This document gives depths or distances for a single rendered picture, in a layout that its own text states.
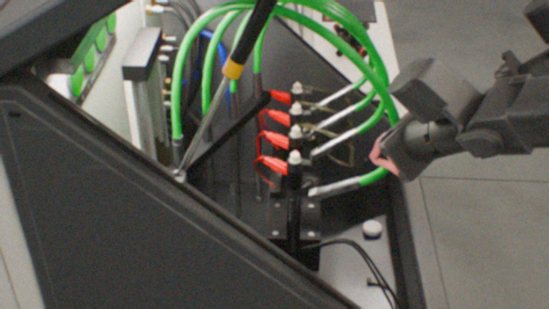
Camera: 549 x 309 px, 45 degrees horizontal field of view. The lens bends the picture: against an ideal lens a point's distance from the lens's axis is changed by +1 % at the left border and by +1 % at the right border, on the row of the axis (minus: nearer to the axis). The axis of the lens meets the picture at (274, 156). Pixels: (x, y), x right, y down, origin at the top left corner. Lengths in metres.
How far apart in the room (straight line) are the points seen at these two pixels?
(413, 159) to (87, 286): 0.45
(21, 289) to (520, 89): 0.65
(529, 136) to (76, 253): 0.53
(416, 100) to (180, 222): 0.31
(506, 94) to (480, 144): 0.06
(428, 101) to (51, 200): 0.45
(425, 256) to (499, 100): 0.52
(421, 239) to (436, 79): 0.53
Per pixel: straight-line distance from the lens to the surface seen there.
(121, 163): 0.74
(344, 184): 1.01
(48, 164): 0.77
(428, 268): 1.21
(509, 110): 0.74
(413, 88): 0.79
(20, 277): 0.90
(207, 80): 1.15
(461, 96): 0.80
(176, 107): 1.09
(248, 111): 1.30
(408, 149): 0.88
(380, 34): 1.92
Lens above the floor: 1.78
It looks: 35 degrees down
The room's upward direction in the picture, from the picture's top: straight up
